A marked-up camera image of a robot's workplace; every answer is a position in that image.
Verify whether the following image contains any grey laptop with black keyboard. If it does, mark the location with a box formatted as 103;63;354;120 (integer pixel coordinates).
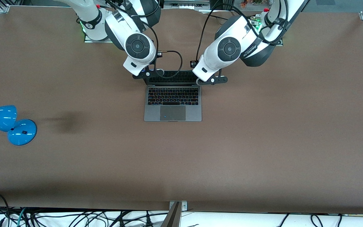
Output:
144;70;202;122

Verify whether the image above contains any brown table cover sheet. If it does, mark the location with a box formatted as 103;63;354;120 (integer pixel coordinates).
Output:
0;6;363;215

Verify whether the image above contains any grey power strip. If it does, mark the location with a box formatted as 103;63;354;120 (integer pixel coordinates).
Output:
164;0;211;10

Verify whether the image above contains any colourful small objects box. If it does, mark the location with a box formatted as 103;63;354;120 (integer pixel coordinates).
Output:
239;0;265;8

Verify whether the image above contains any grey metal profile bar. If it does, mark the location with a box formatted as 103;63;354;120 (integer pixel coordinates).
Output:
160;202;182;227

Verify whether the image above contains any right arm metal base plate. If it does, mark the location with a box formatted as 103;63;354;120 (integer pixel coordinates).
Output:
84;32;114;44

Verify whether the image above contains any metal corner bracket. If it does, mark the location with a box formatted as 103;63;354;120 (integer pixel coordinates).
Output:
169;201;187;211

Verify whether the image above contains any teal cable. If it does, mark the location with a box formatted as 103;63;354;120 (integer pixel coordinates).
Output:
15;207;27;227

